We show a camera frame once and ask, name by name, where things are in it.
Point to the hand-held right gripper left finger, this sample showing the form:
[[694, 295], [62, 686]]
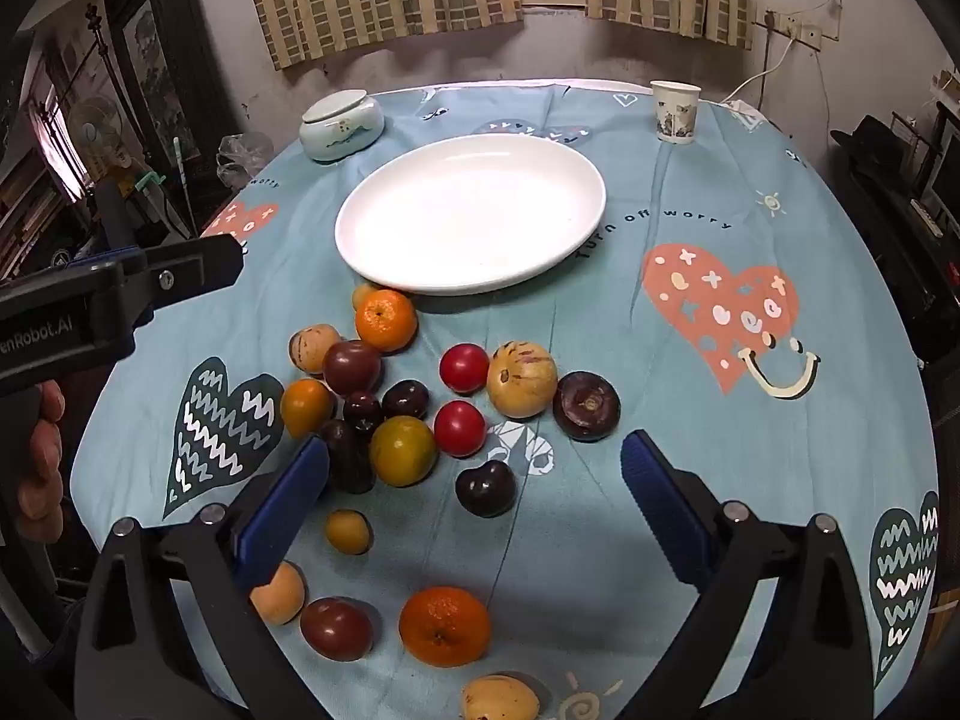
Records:
[[289, 502]]

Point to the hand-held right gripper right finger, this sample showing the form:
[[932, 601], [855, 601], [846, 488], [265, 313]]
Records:
[[660, 502]]

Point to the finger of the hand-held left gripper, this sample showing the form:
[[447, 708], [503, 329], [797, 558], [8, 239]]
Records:
[[202, 262]]

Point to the dark purple mangosteen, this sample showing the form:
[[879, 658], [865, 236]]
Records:
[[586, 405]]

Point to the yellow-green tomato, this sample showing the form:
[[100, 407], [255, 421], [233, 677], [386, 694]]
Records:
[[403, 450]]

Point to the large striped pepino melon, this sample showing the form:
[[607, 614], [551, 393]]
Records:
[[521, 379]]

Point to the white oval plate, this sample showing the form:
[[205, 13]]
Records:
[[472, 217]]

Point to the person's left hand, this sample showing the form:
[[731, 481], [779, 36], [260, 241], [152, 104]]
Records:
[[41, 457]]

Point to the small yellow loquat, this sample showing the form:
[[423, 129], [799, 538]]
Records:
[[348, 531]]

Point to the tan apricot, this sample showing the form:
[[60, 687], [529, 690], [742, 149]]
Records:
[[281, 596]]

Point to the orange tomato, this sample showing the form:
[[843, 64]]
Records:
[[307, 407]]

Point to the clear plastic bag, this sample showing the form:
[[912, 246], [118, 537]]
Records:
[[244, 157]]

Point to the small dark plum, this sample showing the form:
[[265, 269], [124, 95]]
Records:
[[363, 412]]

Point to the cluttered bookshelf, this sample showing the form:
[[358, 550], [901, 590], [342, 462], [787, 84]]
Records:
[[30, 202]]

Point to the dark red tomato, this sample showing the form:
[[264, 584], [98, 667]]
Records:
[[352, 367], [337, 628]]

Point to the small tan loquat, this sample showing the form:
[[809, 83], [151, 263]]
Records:
[[363, 296]]

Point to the white standing fan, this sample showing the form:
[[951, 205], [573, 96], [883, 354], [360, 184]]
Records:
[[99, 129]]

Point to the pale green ceramic lidded jar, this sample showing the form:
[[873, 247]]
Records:
[[341, 127]]

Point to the dark framed picture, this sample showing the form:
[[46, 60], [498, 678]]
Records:
[[150, 67]]

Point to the blue printed tablecloth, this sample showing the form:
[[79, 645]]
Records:
[[600, 300]]

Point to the yellow pepino melon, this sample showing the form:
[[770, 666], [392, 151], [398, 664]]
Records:
[[500, 699]]

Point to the dark wooden coat stand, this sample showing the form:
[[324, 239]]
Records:
[[93, 19]]

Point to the printed paper cup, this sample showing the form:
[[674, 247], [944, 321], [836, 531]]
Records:
[[675, 112]]

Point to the dark monitor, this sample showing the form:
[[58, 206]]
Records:
[[943, 180]]

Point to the wall power socket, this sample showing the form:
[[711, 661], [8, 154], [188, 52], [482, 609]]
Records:
[[795, 26]]

